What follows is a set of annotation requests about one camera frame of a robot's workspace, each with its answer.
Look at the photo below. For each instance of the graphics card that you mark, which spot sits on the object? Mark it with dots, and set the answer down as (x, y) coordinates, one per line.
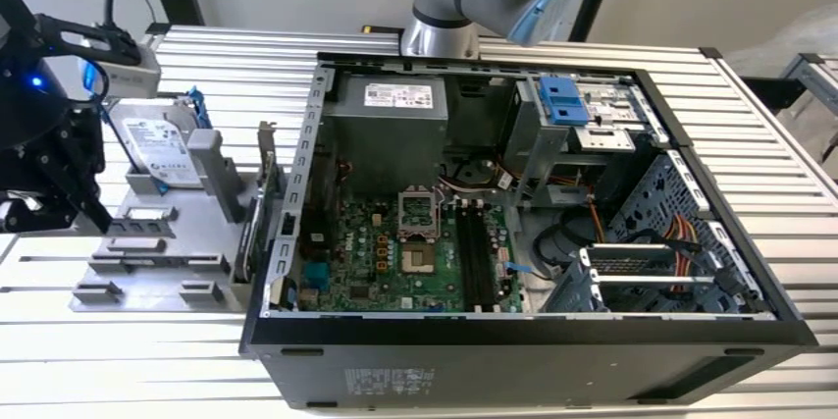
(264, 213)

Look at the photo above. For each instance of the hard disk in blue carrier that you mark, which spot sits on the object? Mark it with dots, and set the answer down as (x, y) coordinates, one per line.
(158, 144)

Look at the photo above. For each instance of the green motherboard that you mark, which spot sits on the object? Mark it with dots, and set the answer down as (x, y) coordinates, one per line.
(367, 262)

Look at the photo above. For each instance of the black case fan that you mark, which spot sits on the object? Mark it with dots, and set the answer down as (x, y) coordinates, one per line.
(324, 193)

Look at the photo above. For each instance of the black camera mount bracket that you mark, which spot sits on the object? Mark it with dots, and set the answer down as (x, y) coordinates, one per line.
(48, 26)

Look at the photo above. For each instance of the grey metal side table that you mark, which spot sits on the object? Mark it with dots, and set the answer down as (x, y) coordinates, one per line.
(812, 110)

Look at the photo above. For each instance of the yellow black plug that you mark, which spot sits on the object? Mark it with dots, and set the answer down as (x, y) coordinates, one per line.
(370, 29)

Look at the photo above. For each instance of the black open PC case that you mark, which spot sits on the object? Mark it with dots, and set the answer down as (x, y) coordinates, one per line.
(523, 370)

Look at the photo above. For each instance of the grey plastic parts rack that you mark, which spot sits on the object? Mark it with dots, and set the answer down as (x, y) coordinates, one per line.
(196, 232)

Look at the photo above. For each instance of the grey power supply unit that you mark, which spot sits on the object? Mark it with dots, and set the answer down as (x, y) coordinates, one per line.
(386, 144)

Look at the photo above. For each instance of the blue plastic drive latch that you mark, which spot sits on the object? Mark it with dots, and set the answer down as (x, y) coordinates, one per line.
(562, 105)

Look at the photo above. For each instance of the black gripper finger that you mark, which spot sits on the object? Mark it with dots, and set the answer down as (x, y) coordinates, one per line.
(88, 144)
(86, 183)

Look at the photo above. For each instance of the CPU socket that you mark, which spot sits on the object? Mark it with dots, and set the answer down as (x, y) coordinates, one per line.
(419, 259)

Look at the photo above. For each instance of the black motherboard RAM slot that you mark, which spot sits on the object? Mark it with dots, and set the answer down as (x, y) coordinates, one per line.
(466, 257)
(483, 257)
(474, 257)

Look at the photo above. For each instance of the perforated metal disk bay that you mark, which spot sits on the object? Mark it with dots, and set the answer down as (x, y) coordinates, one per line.
(629, 257)

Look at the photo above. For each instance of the silver CPU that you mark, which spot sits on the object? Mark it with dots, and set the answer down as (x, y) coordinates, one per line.
(143, 214)

